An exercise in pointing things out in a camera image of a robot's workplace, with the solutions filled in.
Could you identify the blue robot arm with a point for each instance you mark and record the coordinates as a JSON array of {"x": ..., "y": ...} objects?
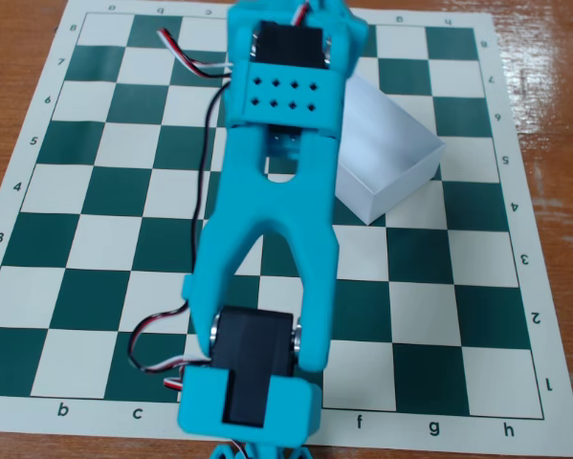
[{"x": 276, "y": 215}]

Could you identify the white open cardboard box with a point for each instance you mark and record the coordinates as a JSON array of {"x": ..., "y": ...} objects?
[{"x": 391, "y": 148}]

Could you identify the green and cream chessboard mat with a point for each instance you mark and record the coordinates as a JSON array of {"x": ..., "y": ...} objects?
[{"x": 410, "y": 287}]

